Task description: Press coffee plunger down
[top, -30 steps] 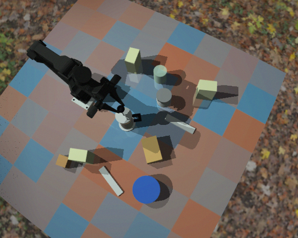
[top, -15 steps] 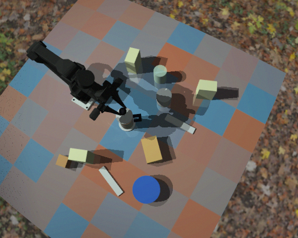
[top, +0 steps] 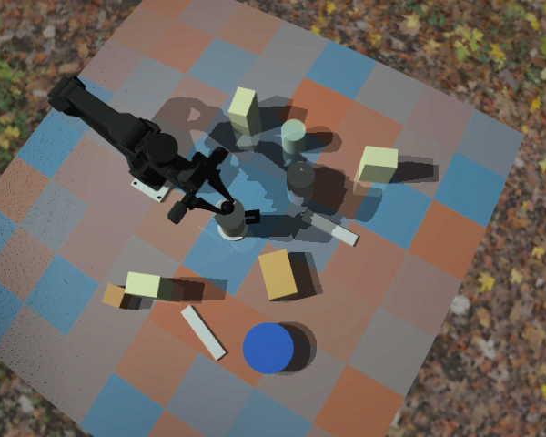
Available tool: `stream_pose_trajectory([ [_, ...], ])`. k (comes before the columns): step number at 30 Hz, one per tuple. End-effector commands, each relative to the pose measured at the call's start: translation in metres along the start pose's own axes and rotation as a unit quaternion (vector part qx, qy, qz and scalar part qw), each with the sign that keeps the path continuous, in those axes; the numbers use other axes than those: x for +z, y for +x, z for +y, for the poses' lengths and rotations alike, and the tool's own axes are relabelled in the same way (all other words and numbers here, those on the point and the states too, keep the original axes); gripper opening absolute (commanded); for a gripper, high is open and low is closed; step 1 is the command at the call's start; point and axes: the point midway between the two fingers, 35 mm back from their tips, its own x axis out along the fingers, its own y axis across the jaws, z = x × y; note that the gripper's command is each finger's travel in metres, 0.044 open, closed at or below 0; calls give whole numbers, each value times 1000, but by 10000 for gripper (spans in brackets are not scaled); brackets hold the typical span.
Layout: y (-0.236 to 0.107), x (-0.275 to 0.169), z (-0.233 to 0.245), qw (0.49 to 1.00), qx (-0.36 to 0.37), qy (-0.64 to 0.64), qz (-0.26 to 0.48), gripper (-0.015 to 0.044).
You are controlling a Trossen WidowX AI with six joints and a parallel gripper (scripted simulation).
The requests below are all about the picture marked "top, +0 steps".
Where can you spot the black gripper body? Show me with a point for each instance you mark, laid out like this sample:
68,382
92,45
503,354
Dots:
179,210

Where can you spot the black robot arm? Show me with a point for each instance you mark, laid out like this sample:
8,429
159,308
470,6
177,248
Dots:
149,153

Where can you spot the pale green box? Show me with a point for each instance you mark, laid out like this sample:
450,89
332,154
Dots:
148,286
378,164
243,111

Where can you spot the blue cylinder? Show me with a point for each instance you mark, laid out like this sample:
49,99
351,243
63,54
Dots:
268,348

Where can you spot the pale green cylinder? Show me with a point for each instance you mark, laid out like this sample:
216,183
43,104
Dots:
293,134

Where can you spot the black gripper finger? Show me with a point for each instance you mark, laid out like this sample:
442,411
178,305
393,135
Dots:
201,203
217,184

